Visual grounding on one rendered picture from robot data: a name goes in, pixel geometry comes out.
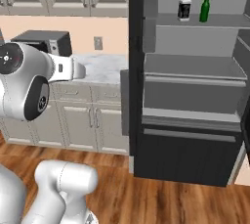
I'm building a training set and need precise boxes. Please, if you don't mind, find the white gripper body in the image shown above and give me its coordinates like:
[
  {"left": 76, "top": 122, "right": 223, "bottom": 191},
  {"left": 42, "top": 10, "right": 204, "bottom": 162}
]
[{"left": 69, "top": 57, "right": 87, "bottom": 82}]

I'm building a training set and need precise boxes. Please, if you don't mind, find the black fridge door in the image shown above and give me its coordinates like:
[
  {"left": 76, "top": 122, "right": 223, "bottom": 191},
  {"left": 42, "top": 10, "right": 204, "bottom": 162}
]
[{"left": 119, "top": 0, "right": 159, "bottom": 157}]

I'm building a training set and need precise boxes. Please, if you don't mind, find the grey fridge shelf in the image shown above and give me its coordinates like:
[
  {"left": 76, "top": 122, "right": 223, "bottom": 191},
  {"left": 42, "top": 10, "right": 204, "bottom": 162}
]
[
  {"left": 142, "top": 107, "right": 242, "bottom": 132},
  {"left": 143, "top": 53, "right": 248, "bottom": 88},
  {"left": 155, "top": 13, "right": 250, "bottom": 29}
]

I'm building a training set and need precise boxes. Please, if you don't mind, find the white liquor bottle black label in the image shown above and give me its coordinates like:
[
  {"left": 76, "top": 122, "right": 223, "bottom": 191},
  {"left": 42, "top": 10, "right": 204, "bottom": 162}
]
[{"left": 177, "top": 0, "right": 192, "bottom": 22}]

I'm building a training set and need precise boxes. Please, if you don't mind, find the green beer bottle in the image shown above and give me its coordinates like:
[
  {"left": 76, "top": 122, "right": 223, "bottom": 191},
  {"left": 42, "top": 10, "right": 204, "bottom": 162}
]
[{"left": 198, "top": 0, "right": 212, "bottom": 23}]

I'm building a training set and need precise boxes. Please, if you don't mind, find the black fridge freezer drawer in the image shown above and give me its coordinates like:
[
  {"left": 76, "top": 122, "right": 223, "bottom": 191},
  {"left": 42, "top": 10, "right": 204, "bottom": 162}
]
[{"left": 134, "top": 127, "right": 244, "bottom": 189}]

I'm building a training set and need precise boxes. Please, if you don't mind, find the black fridge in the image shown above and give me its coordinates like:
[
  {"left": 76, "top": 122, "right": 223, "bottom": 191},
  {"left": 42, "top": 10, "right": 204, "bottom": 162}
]
[{"left": 119, "top": 0, "right": 250, "bottom": 189}]

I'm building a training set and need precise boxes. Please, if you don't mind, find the beige drawer front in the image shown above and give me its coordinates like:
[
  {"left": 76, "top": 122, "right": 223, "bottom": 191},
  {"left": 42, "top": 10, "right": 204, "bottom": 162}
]
[
  {"left": 51, "top": 83, "right": 94, "bottom": 104},
  {"left": 91, "top": 84, "right": 123, "bottom": 105}
]

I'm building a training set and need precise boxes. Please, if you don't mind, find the black microwave oven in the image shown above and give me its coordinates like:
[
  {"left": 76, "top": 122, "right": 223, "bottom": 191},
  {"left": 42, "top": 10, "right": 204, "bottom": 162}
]
[{"left": 11, "top": 29, "right": 73, "bottom": 58}]

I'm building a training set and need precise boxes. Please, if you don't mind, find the beige base cupboard door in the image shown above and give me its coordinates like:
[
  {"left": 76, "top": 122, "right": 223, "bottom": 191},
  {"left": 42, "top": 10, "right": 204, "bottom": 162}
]
[
  {"left": 29, "top": 102, "right": 67, "bottom": 148},
  {"left": 93, "top": 103, "right": 130, "bottom": 155},
  {"left": 56, "top": 101, "right": 98, "bottom": 152}
]

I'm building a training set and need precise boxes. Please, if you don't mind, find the grey wall outlet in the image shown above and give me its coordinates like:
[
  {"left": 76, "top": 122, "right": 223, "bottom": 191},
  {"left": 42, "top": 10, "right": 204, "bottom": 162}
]
[{"left": 93, "top": 35, "right": 104, "bottom": 52}]

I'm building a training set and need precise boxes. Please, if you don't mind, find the silver base cupboard handle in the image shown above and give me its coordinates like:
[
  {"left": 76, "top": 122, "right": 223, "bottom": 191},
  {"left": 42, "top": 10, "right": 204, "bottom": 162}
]
[
  {"left": 95, "top": 108, "right": 101, "bottom": 129},
  {"left": 87, "top": 108, "right": 94, "bottom": 129}
]

